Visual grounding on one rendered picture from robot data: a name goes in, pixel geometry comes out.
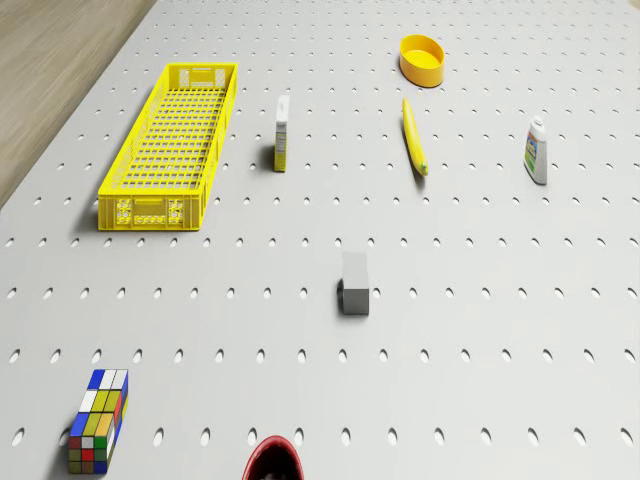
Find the grey cube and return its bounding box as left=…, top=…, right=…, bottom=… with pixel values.
left=341, top=251, right=372, bottom=317

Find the banana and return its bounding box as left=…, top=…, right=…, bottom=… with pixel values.
left=401, top=96, right=430, bottom=178

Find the yellow basket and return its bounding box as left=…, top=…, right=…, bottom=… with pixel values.
left=97, top=62, right=239, bottom=233

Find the yellow bowl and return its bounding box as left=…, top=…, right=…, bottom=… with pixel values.
left=398, top=33, right=446, bottom=90

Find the small white bottle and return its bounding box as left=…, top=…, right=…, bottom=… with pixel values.
left=523, top=115, right=549, bottom=186

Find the puzzle cube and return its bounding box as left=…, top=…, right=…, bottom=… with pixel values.
left=67, top=368, right=130, bottom=475

